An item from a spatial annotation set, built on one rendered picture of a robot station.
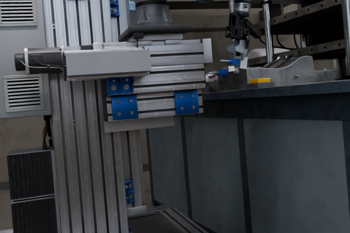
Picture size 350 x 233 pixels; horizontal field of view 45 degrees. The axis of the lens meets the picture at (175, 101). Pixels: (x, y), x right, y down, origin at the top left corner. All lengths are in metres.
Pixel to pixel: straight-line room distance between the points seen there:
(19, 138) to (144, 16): 3.30
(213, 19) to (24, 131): 2.46
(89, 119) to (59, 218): 0.38
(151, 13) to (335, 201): 0.89
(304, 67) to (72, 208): 1.21
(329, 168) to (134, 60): 0.74
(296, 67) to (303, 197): 0.67
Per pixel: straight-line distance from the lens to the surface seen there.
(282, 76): 2.01
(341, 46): 2.62
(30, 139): 4.66
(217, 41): 5.12
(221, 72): 2.03
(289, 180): 1.71
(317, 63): 2.88
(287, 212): 1.77
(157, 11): 1.53
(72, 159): 1.64
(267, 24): 3.09
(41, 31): 1.61
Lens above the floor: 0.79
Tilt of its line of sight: 1 degrees down
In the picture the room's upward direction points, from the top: 5 degrees counter-clockwise
